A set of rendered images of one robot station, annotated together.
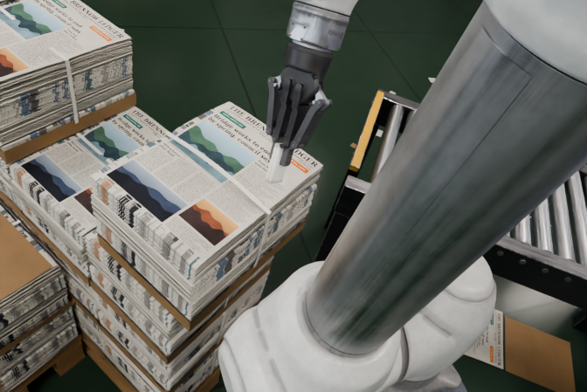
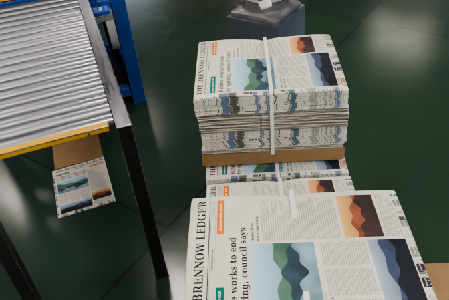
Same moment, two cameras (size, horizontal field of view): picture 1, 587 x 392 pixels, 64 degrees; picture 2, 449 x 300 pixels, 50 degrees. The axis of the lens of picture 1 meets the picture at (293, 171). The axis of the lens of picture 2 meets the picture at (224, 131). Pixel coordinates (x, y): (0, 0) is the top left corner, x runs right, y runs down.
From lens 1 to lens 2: 1.63 m
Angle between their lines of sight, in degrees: 78
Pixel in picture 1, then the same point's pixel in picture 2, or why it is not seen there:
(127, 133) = not seen: hidden behind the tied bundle
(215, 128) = (234, 83)
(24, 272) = not seen: hidden behind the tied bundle
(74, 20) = (230, 253)
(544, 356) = (74, 144)
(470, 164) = not seen: outside the picture
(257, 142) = (219, 65)
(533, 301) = (26, 162)
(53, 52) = (296, 208)
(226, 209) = (284, 46)
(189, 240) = (321, 41)
